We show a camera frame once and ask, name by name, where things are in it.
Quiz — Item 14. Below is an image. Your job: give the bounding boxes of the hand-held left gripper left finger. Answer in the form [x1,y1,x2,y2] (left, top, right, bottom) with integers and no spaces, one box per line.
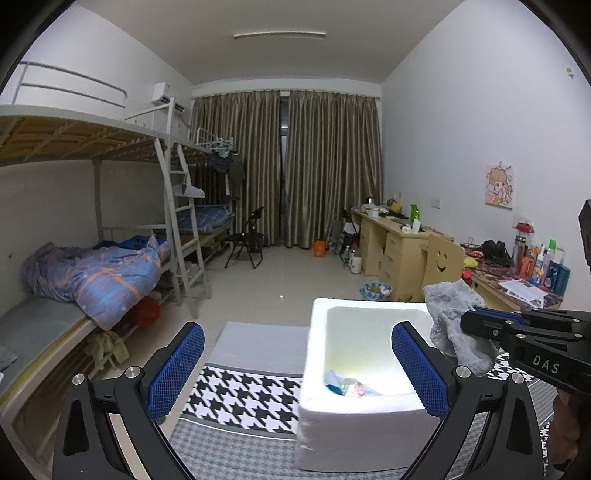
[53,322,206,480]

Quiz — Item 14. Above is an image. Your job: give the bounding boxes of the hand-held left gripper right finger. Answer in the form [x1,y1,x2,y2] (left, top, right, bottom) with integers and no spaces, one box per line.
[390,321,541,480]

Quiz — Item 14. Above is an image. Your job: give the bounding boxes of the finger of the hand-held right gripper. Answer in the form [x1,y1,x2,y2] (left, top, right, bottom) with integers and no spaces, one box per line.
[474,305,591,326]
[460,310,591,343]

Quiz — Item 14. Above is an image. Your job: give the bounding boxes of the grey cloth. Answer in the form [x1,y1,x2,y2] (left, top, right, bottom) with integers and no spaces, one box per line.
[423,281,502,376]

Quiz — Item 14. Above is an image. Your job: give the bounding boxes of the white foam box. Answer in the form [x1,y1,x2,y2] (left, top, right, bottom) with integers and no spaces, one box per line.
[295,297,451,472]

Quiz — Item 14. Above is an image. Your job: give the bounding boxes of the blue face mask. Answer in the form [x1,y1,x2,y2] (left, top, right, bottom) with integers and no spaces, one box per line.
[322,368,385,398]

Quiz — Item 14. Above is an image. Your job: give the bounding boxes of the person's right hand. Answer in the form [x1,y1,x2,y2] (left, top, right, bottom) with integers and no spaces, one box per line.
[549,392,584,470]

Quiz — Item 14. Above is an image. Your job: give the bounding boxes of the wooden desk with printed cover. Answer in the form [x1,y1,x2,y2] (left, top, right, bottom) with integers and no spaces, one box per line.
[461,246,564,313]

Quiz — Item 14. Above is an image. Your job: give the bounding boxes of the white paper sheets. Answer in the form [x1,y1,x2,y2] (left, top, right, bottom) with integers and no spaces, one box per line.
[498,278,550,308]

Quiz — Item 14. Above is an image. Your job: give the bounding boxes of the black headphones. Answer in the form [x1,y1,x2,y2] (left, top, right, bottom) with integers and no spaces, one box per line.
[482,239,511,264]

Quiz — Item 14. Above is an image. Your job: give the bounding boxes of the red bag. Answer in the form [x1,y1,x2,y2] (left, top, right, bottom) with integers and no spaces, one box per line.
[122,295,163,330]

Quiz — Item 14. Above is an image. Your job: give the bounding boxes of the wooden chair with smiley face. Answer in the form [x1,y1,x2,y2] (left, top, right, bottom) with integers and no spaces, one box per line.
[422,233,466,301]

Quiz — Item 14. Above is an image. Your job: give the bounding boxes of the row of toiletry bottles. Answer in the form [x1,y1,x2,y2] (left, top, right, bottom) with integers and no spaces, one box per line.
[511,231,571,296]

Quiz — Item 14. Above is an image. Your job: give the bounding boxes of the yellowish crumpled cloth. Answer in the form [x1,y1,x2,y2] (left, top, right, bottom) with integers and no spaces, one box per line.
[82,329,130,378]

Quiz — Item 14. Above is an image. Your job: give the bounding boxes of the houndstooth table mat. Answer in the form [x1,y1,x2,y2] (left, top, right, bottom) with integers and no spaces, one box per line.
[170,360,560,480]

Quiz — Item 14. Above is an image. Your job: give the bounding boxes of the blue waste basket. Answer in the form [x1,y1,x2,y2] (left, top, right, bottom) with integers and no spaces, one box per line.
[359,280,394,302]

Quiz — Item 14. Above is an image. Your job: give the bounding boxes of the light wooden desk with drawers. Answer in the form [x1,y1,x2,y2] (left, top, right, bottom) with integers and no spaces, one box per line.
[350,207,456,304]

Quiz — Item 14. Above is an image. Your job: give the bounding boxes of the blue plaid quilt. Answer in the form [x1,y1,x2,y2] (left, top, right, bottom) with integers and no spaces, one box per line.
[21,235,171,331]

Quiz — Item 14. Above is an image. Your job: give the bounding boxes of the black folding chair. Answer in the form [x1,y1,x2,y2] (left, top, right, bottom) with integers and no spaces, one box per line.
[224,206,265,270]

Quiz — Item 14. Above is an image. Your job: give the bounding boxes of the blue mattress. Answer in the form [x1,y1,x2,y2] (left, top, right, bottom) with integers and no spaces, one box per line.
[177,205,236,234]

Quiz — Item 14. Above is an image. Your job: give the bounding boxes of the dark hanging clothes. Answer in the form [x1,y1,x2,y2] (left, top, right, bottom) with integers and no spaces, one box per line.
[209,138,246,202]

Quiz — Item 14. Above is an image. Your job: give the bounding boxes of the narrow brown curtain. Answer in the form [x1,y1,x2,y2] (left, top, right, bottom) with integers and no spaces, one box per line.
[191,90,284,248]

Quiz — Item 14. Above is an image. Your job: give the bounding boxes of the wide brown curtain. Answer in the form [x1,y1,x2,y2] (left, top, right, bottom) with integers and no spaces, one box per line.
[287,89,383,251]

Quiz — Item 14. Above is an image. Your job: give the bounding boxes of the small white metal bunk bed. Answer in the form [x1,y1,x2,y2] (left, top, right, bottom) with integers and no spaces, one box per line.
[170,126,242,260]

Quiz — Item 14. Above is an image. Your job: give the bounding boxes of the large white metal bunk bed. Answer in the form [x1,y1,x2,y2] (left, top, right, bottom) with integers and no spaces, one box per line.
[0,62,214,418]

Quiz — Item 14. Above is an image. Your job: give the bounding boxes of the ceiling tube light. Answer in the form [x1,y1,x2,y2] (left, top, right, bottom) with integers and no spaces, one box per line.
[233,31,327,40]

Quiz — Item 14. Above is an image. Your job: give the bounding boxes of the pink cartoon wall poster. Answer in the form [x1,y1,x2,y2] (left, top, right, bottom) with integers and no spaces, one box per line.
[484,162,516,209]

